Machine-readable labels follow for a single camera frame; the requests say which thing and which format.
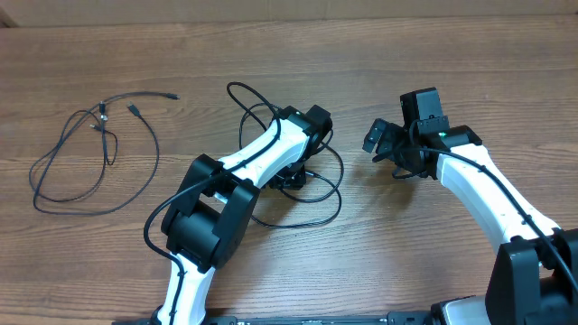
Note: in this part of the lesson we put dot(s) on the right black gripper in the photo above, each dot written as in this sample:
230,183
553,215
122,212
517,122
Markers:
419,169

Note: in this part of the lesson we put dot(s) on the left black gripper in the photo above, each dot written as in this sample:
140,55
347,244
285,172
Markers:
296,181

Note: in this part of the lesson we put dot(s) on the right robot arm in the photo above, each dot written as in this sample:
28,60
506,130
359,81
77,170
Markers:
534,276

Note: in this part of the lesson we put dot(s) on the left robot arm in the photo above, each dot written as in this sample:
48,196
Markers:
208,217

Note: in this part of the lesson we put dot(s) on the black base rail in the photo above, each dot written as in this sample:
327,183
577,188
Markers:
311,319

